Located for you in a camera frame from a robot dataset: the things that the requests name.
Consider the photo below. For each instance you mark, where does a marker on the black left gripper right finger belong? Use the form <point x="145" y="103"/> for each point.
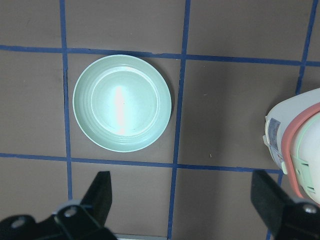
<point x="286" y="218"/>

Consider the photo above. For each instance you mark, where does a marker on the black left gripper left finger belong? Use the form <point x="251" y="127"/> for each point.
<point x="91" y="213"/>

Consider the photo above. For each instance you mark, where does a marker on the white toy rice cooker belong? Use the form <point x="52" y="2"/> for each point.
<point x="292" y="135"/>

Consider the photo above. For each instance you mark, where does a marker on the light green plate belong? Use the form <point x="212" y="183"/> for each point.
<point x="122" y="103"/>

